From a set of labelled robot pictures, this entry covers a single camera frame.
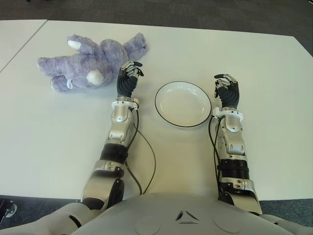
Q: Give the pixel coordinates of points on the white plate black rim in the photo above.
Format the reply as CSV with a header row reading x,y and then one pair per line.
x,y
181,105

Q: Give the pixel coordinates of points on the grey robot torso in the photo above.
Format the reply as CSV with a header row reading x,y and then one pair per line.
x,y
156,215

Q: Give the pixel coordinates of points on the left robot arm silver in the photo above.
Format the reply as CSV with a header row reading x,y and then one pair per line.
x,y
119,127

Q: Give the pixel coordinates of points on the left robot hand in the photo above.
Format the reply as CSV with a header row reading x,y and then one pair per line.
x,y
126,84

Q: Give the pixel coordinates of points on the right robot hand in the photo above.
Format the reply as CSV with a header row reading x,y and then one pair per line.
x,y
230,95

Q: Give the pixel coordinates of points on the black caster wheel base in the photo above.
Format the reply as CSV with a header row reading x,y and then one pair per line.
x,y
8,211

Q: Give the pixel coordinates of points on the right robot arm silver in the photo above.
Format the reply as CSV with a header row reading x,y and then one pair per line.
x,y
232,144

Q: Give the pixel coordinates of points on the purple plush doll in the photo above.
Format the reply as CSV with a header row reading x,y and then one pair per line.
x,y
97,58

